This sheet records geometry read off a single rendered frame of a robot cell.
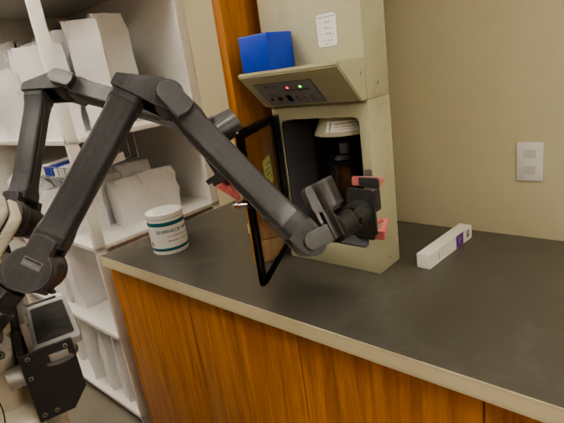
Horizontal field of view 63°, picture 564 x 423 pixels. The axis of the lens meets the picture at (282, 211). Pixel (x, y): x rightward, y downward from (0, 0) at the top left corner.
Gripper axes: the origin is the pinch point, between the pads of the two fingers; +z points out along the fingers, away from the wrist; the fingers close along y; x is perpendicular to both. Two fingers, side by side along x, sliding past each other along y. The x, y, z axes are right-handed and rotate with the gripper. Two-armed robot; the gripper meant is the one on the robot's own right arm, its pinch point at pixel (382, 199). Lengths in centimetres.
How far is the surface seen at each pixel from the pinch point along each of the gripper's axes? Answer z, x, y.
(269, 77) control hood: 1.6, 29.8, 29.7
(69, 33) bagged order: 9, 141, 58
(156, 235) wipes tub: -7, 86, -17
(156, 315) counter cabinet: -15, 85, -44
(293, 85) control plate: 3.9, 24.5, 27.0
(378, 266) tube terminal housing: 11.9, 10.0, -23.7
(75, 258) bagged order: -4, 167, -40
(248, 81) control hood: 2.0, 38.0, 29.4
